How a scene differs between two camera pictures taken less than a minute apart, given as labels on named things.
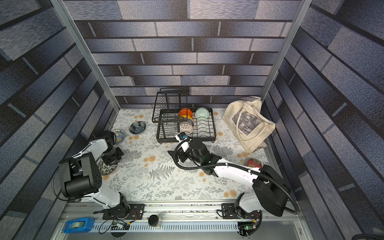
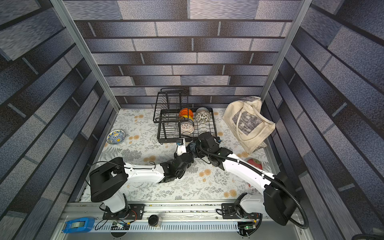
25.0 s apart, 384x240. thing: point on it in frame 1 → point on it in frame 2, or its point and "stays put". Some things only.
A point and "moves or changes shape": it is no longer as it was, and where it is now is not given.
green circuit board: (246, 225) stays put
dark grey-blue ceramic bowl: (137, 127) moves or changes shape
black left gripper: (109, 161) → (191, 156)
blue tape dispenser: (78, 225) stays put
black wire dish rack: (175, 119) stays put
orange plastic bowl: (186, 111) stays put
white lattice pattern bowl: (187, 126) stays put
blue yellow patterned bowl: (120, 136) stays put
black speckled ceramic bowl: (105, 169) moves or changes shape
